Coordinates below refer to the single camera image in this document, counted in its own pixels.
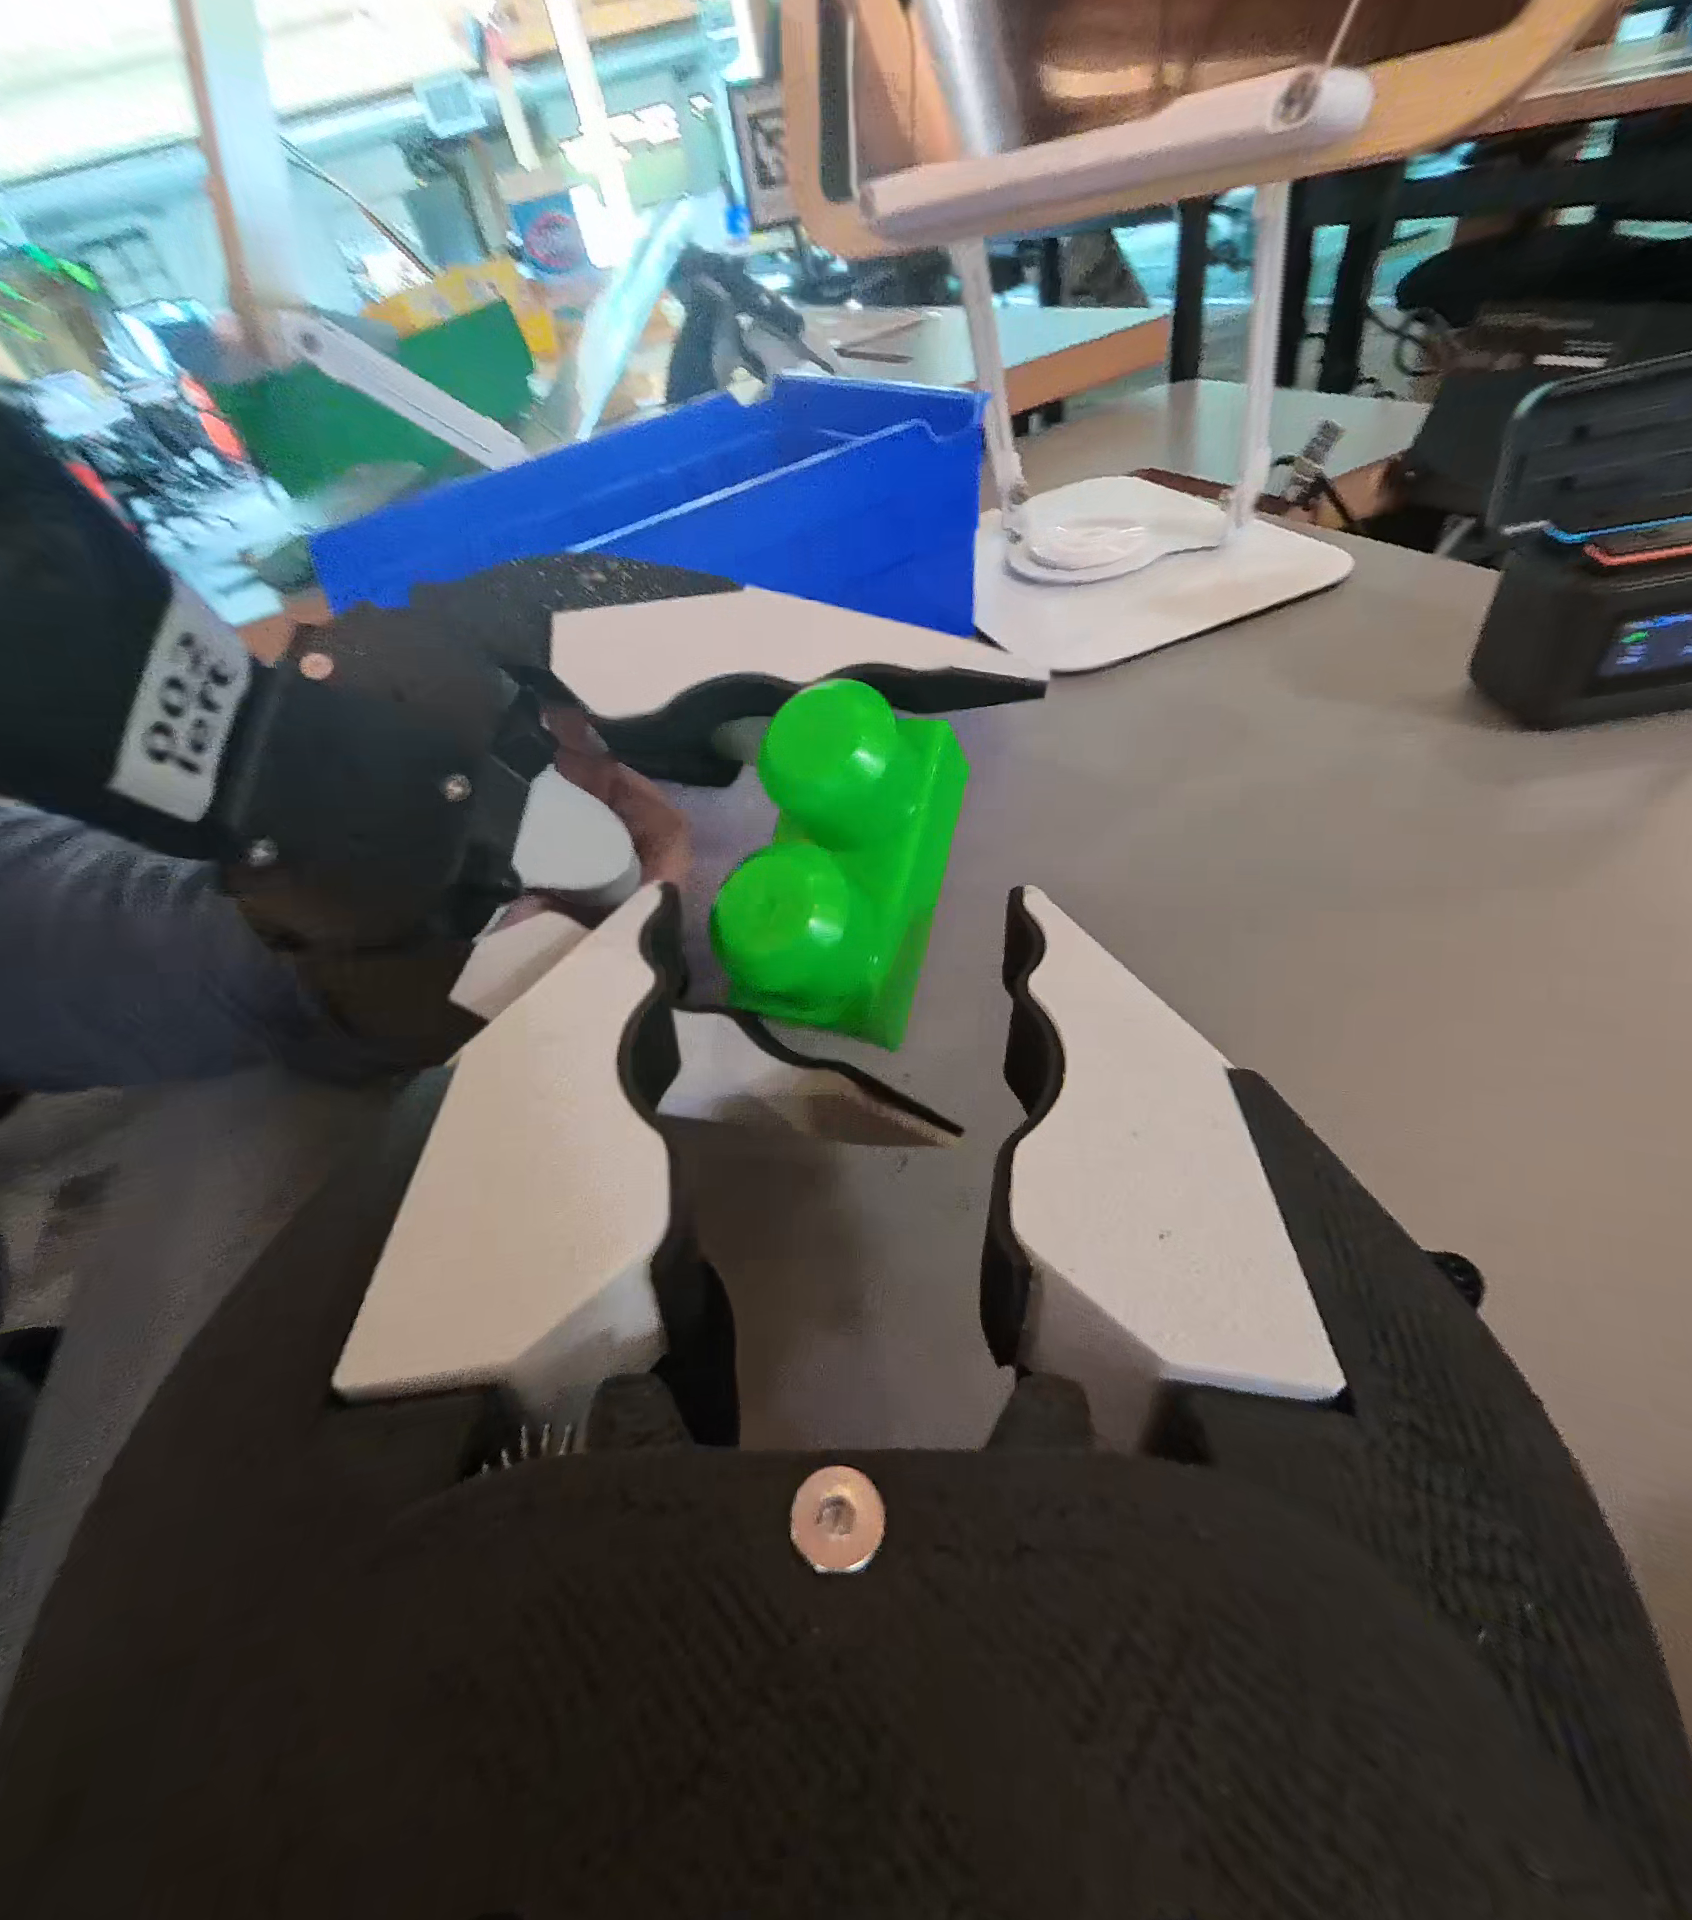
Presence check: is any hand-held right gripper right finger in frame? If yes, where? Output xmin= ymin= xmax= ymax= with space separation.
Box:
xmin=981 ymin=886 xmax=1350 ymax=1450

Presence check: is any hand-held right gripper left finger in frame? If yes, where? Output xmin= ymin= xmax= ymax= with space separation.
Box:
xmin=333 ymin=882 xmax=743 ymax=1450

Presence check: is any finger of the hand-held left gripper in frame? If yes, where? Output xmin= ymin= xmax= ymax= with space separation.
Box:
xmin=543 ymin=585 xmax=1053 ymax=784
xmin=447 ymin=901 xmax=968 ymax=1149

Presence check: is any large blue bin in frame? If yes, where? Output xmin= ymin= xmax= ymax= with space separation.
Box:
xmin=310 ymin=374 xmax=993 ymax=639

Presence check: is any green toy block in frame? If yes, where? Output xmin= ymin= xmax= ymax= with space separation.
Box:
xmin=709 ymin=679 xmax=970 ymax=1051

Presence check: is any person's left forearm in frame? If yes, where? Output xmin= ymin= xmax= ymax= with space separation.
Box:
xmin=0 ymin=765 xmax=489 ymax=1100

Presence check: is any person's left hand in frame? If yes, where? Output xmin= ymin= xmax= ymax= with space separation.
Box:
xmin=538 ymin=702 xmax=697 ymax=905

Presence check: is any green bin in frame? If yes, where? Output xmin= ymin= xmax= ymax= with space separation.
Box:
xmin=216 ymin=301 xmax=538 ymax=498

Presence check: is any white mirror stand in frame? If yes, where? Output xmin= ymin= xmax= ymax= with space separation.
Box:
xmin=857 ymin=68 xmax=1357 ymax=677

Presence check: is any fiducial tag on stand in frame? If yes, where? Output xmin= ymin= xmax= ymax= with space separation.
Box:
xmin=726 ymin=83 xmax=805 ymax=228

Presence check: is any black charger case with display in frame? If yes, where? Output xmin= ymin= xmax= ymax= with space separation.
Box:
xmin=1468 ymin=333 xmax=1692 ymax=732

